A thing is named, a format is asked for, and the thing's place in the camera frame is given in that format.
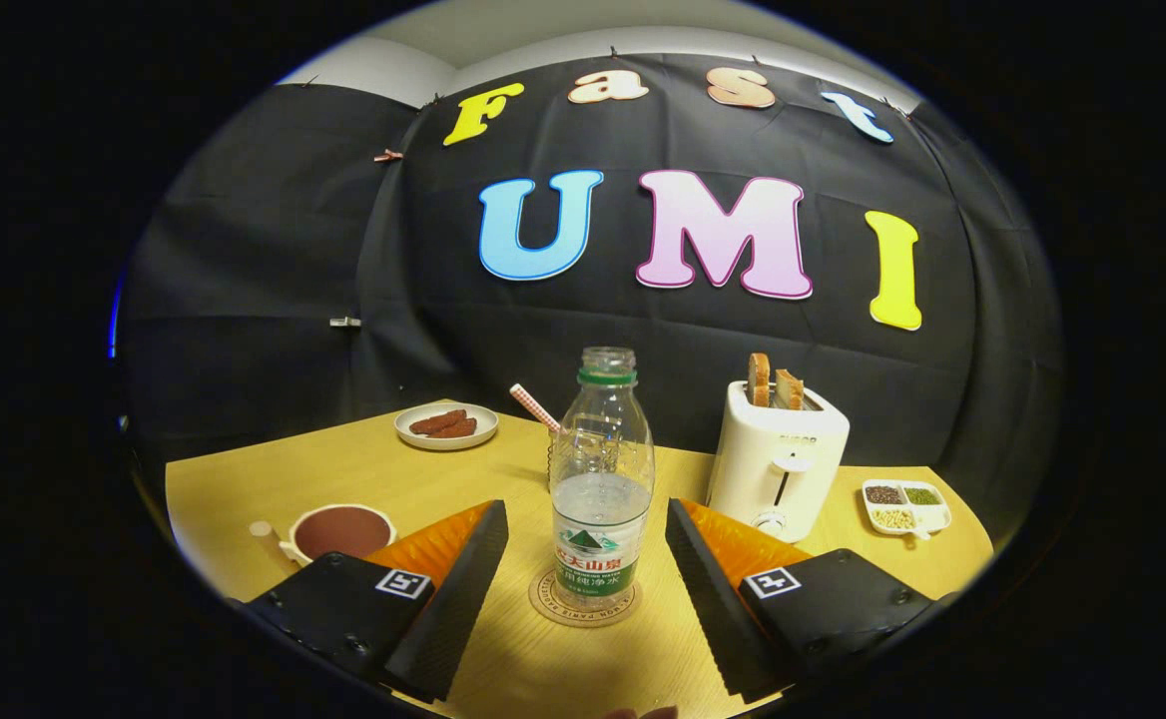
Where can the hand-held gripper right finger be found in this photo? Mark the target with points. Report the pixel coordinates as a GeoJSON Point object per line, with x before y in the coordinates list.
{"type": "Point", "coordinates": [713, 609]}

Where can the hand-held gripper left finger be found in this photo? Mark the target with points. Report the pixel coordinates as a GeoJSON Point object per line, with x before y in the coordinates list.
{"type": "Point", "coordinates": [458, 599]}

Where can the round wooden coaster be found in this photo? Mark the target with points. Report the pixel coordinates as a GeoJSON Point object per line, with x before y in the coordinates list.
{"type": "Point", "coordinates": [583, 618]}

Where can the clear plastic juice bottle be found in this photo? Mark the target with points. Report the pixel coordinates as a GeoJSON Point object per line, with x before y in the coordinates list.
{"type": "Point", "coordinates": [601, 519]}

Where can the wooden table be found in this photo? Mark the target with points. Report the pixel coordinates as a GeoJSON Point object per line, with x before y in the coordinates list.
{"type": "Point", "coordinates": [593, 669]}

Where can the small white round plate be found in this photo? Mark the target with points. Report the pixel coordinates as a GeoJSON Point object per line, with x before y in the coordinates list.
{"type": "Point", "coordinates": [443, 444]}

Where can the white toaster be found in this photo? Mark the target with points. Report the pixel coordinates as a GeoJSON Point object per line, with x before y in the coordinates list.
{"type": "Point", "coordinates": [743, 449]}

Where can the red sausage piece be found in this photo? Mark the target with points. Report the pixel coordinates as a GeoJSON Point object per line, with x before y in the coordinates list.
{"type": "Point", "coordinates": [455, 430]}
{"type": "Point", "coordinates": [437, 421]}

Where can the red striped straw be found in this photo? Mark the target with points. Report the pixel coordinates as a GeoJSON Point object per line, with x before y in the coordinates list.
{"type": "Point", "coordinates": [533, 406]}

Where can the divided white dish with grains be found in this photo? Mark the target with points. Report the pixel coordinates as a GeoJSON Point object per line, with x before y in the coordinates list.
{"type": "Point", "coordinates": [907, 507]}

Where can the toast slice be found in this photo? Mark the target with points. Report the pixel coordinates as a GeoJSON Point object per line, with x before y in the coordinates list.
{"type": "Point", "coordinates": [759, 379]}
{"type": "Point", "coordinates": [789, 391]}

